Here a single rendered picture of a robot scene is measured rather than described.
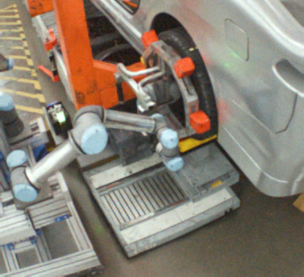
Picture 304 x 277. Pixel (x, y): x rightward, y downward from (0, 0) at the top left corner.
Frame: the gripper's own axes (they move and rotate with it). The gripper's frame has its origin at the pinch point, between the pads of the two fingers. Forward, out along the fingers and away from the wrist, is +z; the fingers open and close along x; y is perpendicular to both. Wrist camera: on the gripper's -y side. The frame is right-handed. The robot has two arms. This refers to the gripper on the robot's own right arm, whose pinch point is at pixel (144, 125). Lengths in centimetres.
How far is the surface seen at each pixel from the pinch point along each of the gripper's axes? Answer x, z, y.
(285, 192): -38, -76, -2
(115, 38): -39, 149, -34
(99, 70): 2, 62, 0
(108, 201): 25, 26, -79
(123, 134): -1, 44, -43
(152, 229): 10, -13, -75
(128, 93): -14, 60, -25
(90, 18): -33, 204, -34
